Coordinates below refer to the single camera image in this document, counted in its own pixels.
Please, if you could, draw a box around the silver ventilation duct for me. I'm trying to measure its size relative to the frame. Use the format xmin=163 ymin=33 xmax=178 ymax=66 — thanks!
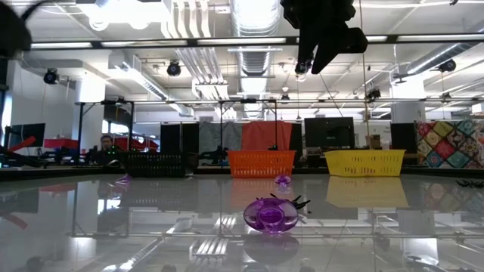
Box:
xmin=406 ymin=41 xmax=484 ymax=76
xmin=229 ymin=0 xmax=284 ymax=120

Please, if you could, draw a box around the person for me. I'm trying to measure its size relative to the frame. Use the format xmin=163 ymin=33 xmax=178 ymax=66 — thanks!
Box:
xmin=92 ymin=134 xmax=125 ymax=166

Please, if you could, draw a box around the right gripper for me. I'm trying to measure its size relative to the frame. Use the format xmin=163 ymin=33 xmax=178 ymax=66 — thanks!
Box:
xmin=280 ymin=0 xmax=368 ymax=76

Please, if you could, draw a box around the grey hanging cloth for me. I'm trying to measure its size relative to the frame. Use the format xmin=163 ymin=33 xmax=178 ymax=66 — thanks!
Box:
xmin=199 ymin=120 xmax=243 ymax=154

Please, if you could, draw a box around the black computer monitor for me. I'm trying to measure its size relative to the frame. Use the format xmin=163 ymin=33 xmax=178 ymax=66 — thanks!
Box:
xmin=304 ymin=116 xmax=355 ymax=149
xmin=8 ymin=122 xmax=46 ymax=149
xmin=389 ymin=122 xmax=418 ymax=154

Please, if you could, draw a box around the black overhead frame bar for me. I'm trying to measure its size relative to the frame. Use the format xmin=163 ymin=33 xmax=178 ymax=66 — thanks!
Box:
xmin=29 ymin=32 xmax=484 ymax=50

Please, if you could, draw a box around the colourful patchwork quilt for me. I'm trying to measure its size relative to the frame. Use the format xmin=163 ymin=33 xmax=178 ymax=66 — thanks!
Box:
xmin=414 ymin=119 xmax=484 ymax=170

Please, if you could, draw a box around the black partition panel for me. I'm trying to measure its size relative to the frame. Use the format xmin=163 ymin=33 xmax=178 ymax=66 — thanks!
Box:
xmin=160 ymin=122 xmax=200 ymax=154

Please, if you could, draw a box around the yellow plastic basket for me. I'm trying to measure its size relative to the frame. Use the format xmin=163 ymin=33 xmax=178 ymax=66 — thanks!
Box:
xmin=324 ymin=149 xmax=406 ymax=178

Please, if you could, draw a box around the orange hanging cloth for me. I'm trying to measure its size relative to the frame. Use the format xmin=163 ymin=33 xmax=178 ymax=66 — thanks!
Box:
xmin=240 ymin=120 xmax=293 ymax=151

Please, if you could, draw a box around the red cloth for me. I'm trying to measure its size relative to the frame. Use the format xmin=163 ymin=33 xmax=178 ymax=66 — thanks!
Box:
xmin=113 ymin=136 xmax=160 ymax=152

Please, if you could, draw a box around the black plastic basket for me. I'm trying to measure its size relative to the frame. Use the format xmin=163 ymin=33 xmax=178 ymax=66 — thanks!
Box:
xmin=123 ymin=151 xmax=188 ymax=178

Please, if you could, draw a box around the orange plastic basket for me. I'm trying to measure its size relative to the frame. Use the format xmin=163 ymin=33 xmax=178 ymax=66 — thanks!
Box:
xmin=226 ymin=150 xmax=297 ymax=179

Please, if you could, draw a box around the red bar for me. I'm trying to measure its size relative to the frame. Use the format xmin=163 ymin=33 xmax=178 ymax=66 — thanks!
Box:
xmin=7 ymin=135 xmax=38 ymax=153

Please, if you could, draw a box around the thin grey vertical rod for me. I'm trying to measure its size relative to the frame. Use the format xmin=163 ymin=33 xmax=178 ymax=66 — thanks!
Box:
xmin=358 ymin=0 xmax=371 ymax=151

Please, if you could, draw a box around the red box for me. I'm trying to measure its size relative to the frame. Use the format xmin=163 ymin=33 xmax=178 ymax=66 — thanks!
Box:
xmin=44 ymin=138 xmax=79 ymax=150

